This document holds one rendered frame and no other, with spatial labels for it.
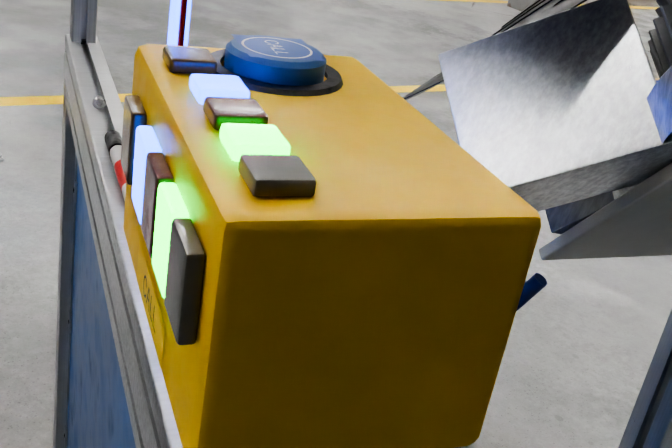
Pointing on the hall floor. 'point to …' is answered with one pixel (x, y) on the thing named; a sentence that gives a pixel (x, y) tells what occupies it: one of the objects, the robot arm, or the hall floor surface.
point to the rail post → (64, 278)
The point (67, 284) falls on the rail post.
